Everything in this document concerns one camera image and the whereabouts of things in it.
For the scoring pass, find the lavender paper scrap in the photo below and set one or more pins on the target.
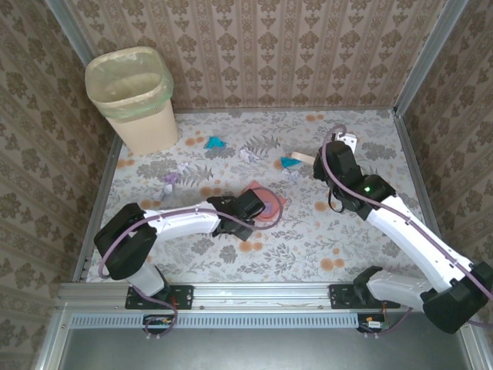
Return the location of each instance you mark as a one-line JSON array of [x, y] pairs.
[[272, 207], [293, 175], [184, 167], [170, 178]]

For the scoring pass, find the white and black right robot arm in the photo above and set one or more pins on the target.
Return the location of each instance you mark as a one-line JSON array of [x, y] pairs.
[[416, 239]]

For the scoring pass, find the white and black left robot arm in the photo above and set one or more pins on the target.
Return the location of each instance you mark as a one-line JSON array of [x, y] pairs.
[[181, 223]]

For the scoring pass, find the beige plastic waste bin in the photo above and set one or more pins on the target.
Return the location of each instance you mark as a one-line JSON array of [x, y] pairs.
[[150, 131]]

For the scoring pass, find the grey metal panel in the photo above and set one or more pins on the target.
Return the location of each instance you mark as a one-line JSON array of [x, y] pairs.
[[250, 350]]

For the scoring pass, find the black connector board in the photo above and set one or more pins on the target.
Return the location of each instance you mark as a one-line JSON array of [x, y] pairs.
[[158, 320], [371, 323]]

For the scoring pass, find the green translucent bin liner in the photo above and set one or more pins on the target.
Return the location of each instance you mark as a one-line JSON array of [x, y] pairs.
[[115, 110]]

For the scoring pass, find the aluminium frame rail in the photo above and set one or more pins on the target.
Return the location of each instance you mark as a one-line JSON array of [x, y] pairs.
[[411, 154], [289, 110], [102, 185], [262, 294]]

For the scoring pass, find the aluminium frame post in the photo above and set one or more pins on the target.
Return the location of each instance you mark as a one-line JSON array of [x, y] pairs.
[[427, 58], [67, 17]]

